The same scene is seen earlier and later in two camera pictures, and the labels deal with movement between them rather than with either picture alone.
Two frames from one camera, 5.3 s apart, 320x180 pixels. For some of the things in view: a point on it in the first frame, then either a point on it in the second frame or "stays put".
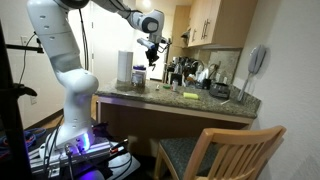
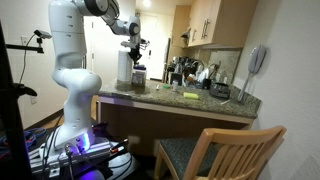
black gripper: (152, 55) -> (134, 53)
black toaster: (220, 90) stays put
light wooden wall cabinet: (219, 23) stays put
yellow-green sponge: (190, 95) stays put
